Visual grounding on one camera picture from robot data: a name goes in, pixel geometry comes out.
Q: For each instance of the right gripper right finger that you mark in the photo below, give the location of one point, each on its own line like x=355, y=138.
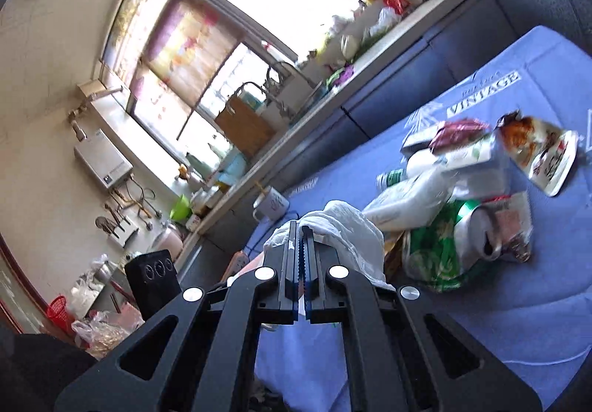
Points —
x=400, y=354

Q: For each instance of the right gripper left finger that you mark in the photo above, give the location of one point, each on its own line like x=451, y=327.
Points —
x=198, y=352

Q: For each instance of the green snack bag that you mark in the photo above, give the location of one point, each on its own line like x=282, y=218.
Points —
x=452, y=250

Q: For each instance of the white plastic bag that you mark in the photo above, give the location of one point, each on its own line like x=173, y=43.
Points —
x=358, y=243

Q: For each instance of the red white wrapper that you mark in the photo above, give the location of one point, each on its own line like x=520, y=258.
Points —
x=514, y=217

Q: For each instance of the white orange snack wrapper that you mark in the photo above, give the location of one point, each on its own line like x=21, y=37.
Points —
x=544, y=152

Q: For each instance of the steel kitchen faucet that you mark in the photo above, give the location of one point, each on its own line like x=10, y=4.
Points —
x=254, y=103

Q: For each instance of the red plastic basket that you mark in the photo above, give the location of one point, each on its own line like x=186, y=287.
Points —
x=59, y=316

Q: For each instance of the white water heater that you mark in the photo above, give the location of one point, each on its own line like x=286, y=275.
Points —
x=103, y=160

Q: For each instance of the blue patterned tablecloth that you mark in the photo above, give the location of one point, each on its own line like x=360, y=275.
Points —
x=536, y=316

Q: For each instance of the white ceramic mug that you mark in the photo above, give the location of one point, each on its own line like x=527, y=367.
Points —
x=270, y=204

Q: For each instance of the white tissue pack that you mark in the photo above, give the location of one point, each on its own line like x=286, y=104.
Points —
x=410, y=204

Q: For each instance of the wooden cutting board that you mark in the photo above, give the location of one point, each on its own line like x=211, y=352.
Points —
x=246, y=130

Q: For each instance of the red small wrapper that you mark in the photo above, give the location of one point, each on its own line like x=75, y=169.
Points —
x=456, y=134

